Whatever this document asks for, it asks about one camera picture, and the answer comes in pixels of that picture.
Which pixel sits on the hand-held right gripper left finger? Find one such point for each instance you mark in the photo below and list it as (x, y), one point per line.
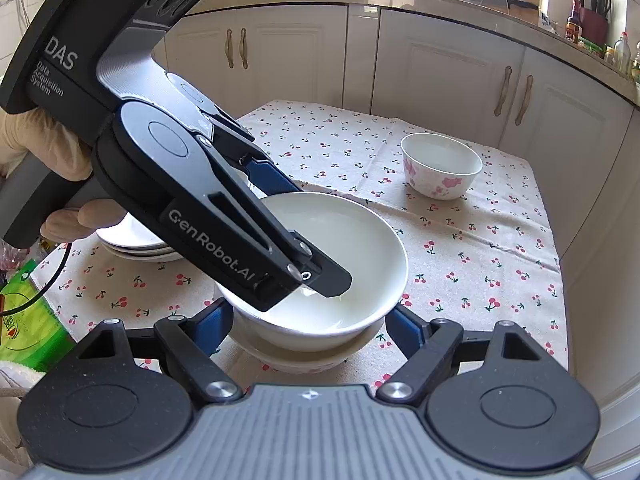
(215, 325)

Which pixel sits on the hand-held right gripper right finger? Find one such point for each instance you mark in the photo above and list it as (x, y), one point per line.
(405, 327)

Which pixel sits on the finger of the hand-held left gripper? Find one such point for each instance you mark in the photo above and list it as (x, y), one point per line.
(270, 180)
(240, 250)

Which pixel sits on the white pink-flower bowl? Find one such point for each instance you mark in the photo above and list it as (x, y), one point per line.
(440, 175)
(350, 240)
(310, 360)

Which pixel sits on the large white fruit-print plate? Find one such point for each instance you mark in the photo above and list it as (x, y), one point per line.
(135, 252)

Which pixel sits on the small white plate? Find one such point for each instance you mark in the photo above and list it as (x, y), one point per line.
(130, 235)

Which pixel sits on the person's left hand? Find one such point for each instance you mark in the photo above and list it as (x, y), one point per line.
(35, 145)

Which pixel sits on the cherry-print tablecloth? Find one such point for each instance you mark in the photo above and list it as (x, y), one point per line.
(450, 260)

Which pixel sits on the white cabinet door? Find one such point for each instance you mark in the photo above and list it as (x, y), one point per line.
(200, 50)
(440, 70)
(295, 55)
(575, 135)

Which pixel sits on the green plastic bag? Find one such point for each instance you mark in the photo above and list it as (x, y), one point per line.
(35, 330)

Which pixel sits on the white knit garment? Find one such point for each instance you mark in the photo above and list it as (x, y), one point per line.
(15, 380)

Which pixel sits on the black cleaver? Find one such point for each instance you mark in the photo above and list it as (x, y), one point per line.
(480, 0)

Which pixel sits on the green jar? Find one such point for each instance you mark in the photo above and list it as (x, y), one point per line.
(591, 46)

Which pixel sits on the dark sauce bottle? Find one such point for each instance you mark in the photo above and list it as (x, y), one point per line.
(573, 25)

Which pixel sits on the clear oil bottle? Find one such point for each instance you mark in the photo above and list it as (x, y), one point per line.
(621, 55)

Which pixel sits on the dark red knife block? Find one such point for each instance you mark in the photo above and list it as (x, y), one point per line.
(595, 20)

